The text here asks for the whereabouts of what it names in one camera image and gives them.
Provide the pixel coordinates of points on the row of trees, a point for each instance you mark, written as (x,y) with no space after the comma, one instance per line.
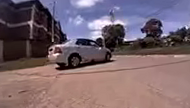
(185,34)

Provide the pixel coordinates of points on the broad-crowned tree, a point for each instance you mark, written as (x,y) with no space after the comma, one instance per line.
(152,27)

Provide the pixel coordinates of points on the round dark tree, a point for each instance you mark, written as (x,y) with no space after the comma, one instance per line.
(114,34)

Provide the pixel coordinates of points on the brown multi-storey building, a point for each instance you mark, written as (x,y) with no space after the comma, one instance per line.
(12,17)

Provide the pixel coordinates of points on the white car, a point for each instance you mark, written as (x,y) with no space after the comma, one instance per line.
(83,52)

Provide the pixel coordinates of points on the grass verge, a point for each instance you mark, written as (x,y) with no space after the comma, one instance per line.
(163,51)

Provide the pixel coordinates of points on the reddish road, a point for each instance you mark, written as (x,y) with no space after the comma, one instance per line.
(119,87)

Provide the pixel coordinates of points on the thin mast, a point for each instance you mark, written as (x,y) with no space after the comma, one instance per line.
(112,16)

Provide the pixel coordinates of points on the grass strip beside wall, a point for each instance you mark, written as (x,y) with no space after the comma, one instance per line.
(13,65)

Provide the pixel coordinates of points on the brown boundary wall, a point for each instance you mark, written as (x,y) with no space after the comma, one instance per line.
(12,49)

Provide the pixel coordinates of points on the pale utility pole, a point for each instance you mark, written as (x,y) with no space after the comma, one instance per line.
(52,27)

